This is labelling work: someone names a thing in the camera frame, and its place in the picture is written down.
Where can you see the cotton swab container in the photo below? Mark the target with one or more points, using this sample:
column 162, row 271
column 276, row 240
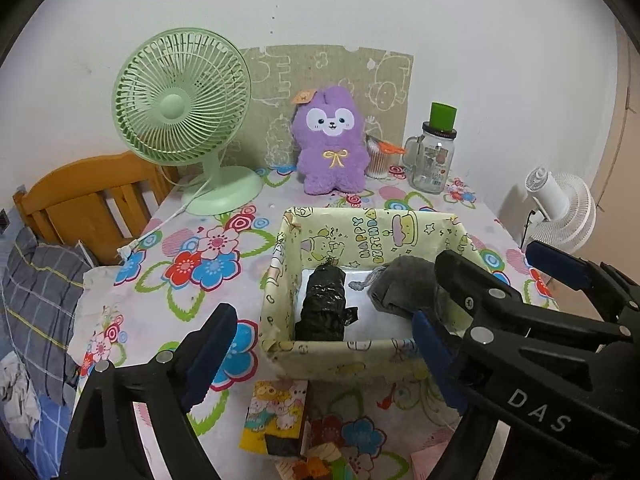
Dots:
column 377, row 165

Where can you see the blue checked sheet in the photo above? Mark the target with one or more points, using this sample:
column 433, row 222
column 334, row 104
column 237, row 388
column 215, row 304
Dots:
column 50, row 425

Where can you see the white fan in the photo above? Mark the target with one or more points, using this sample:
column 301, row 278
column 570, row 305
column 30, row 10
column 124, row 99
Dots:
column 575, row 210

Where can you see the beige printed wall sheet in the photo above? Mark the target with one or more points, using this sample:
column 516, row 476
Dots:
column 380, row 75

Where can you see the grey sock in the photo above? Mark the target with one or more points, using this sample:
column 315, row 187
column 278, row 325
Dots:
column 400, row 285

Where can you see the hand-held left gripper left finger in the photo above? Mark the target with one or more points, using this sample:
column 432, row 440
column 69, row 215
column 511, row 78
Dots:
column 212, row 350

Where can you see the pink packet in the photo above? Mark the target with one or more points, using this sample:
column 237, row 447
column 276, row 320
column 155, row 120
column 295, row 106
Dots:
column 432, row 462

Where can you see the yellow cartoon storage box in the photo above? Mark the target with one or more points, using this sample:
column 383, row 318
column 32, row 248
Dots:
column 345, row 352

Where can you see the white crumpled cloth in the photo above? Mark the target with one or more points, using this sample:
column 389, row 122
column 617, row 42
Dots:
column 15, row 390

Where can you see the green table fan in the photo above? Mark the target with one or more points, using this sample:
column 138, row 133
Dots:
column 177, row 110

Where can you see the glass jar with green lid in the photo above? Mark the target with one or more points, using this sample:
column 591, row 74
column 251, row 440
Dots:
column 430, row 160

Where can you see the yellow cartoon tissue packet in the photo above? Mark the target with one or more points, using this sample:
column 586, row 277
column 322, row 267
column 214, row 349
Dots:
column 275, row 410

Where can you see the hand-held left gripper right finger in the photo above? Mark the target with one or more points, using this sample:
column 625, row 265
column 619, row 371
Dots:
column 432, row 350

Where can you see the floral tablecloth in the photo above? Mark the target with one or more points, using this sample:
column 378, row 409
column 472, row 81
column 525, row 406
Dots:
column 150, row 310

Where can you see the black plastic bag roll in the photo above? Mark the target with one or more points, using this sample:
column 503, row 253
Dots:
column 322, row 310

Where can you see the orange patterned packet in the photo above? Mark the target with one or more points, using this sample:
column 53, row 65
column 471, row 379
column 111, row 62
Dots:
column 312, row 467

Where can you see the wooden bed headboard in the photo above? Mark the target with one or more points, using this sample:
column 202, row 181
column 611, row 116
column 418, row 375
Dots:
column 75, row 195

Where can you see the grey plaid pillow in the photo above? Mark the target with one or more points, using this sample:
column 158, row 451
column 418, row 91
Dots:
column 40, row 300

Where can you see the orange plastic piece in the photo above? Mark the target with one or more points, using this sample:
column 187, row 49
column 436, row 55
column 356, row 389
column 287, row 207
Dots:
column 389, row 148

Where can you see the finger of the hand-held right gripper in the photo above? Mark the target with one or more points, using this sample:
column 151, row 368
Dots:
column 560, row 262
column 465, row 280

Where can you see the purple plush toy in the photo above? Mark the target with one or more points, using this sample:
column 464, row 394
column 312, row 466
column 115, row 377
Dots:
column 330, row 160

